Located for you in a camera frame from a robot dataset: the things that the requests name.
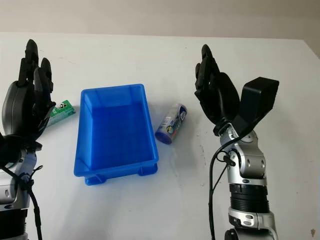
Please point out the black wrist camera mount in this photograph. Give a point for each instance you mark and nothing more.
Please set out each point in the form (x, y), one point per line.
(11, 150)
(257, 97)

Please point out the purple printed can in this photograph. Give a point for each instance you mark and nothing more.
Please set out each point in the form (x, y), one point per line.
(172, 122)

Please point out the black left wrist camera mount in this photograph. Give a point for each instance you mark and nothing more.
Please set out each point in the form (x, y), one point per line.
(11, 150)

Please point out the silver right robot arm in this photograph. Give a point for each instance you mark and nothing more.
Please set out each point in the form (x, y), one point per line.
(250, 162)

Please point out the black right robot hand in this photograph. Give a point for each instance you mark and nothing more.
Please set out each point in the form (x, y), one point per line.
(220, 97)

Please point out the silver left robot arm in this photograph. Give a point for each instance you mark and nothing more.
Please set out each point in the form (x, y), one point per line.
(10, 192)

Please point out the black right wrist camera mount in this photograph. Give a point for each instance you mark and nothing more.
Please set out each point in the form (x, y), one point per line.
(257, 97)

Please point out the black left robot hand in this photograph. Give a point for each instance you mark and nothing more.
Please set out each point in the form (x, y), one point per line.
(18, 107)

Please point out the green Darlie toothpaste box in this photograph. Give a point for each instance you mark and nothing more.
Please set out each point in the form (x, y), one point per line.
(62, 111)

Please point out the blue plastic tray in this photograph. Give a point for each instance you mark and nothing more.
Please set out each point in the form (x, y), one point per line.
(117, 132)

